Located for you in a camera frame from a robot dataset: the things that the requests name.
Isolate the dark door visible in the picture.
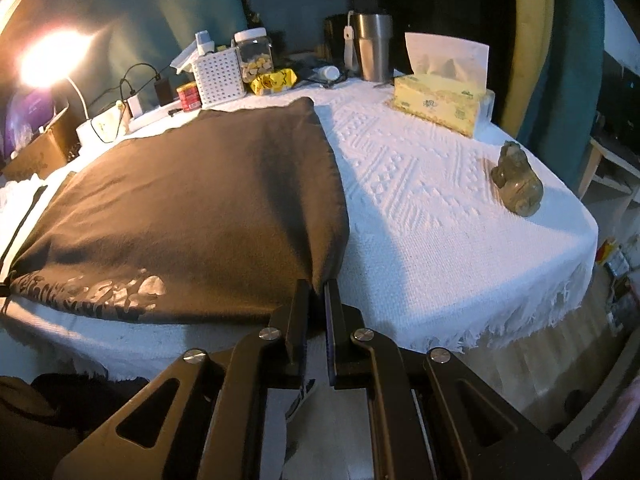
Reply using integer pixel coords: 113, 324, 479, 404
240, 0, 516, 81

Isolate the steel tumbler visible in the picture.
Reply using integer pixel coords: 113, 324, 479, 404
355, 12, 393, 82

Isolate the narrow teal curtain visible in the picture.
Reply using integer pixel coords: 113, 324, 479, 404
517, 0, 606, 196

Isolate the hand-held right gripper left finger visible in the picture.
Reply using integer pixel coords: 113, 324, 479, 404
52, 279, 313, 480

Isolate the red can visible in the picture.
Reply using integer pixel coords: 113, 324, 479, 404
176, 82, 202, 112

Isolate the black cable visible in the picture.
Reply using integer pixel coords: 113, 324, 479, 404
117, 62, 166, 111

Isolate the white mug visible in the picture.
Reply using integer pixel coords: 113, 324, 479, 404
92, 102, 131, 141

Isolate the yellow tissue box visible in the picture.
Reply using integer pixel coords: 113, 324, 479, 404
392, 31, 496, 138

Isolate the cardboard box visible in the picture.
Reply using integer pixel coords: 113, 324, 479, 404
2, 107, 83, 181

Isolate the brown t-shirt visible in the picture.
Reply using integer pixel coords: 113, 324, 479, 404
0, 96, 351, 326

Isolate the white tissue paper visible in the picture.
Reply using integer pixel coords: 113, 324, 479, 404
170, 42, 201, 73

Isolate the wooden stool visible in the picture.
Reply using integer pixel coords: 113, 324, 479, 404
577, 135, 640, 201

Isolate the white desk lamp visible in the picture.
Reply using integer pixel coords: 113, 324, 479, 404
20, 30, 103, 146

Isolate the white textured tablecloth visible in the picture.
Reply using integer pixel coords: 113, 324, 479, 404
0, 80, 600, 381

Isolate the black flat strap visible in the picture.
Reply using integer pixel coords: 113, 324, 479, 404
0, 185, 48, 281

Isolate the green stone figurine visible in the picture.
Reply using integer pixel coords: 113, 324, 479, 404
490, 141, 544, 218

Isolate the white power strip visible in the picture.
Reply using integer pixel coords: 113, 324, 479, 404
127, 102, 193, 133

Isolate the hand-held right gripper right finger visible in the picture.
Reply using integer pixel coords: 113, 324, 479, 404
324, 279, 583, 480

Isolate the beige table skirt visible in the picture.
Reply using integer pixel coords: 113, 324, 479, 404
345, 265, 601, 441

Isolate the white tag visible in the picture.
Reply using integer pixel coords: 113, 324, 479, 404
342, 10, 357, 68

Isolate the white perforated basket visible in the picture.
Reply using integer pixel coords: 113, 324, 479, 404
192, 47, 247, 107

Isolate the yellow snack packet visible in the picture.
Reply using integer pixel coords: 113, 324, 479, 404
250, 67, 298, 96

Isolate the wide teal curtain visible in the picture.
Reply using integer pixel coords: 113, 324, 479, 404
0, 0, 246, 106

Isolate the clear jar with white lid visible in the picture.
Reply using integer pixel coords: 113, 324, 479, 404
234, 28, 275, 83

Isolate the yellow curtain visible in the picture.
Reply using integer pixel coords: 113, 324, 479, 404
497, 0, 556, 138

